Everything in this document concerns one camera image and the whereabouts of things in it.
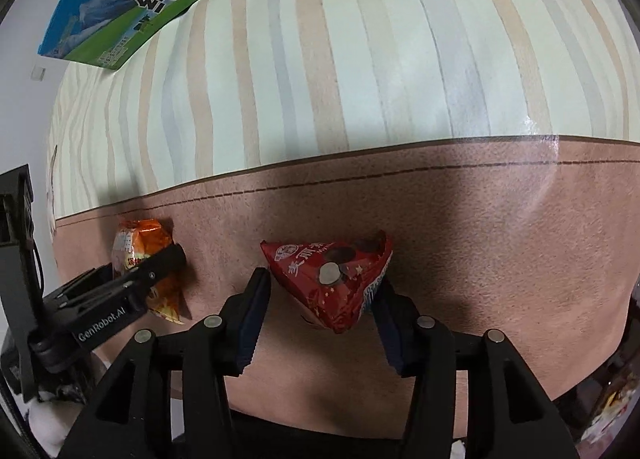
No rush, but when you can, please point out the red triangular snack packet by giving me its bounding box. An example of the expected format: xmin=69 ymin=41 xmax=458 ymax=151
xmin=260 ymin=231 xmax=393 ymax=335

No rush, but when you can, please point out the orange chip bag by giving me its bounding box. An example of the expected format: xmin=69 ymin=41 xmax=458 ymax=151
xmin=110 ymin=217 xmax=186 ymax=326

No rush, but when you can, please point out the striped white quilt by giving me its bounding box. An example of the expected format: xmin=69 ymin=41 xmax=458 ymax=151
xmin=47 ymin=0 xmax=639 ymax=220

